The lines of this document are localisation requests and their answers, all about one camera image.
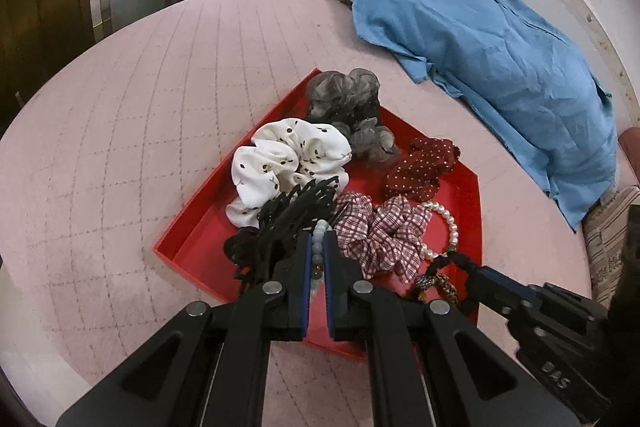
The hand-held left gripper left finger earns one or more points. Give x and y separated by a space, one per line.
303 288

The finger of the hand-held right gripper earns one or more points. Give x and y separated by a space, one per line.
505 289

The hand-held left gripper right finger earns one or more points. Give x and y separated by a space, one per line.
327 288

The red plaid scrunchie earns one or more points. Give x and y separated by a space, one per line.
385 232

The red tray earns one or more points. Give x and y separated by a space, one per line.
200 237

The white spotted scrunchie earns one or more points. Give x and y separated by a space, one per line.
270 162

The black claw hair clip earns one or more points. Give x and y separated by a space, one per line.
295 212

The striped cushion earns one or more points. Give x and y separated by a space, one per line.
607 237

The dark red dotted scrunchie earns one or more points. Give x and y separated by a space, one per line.
420 167

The grey sheer scrunchie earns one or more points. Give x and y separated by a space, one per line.
345 92

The pink checked bed sheet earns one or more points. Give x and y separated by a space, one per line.
125 157

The blue cloth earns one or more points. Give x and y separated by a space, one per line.
490 57

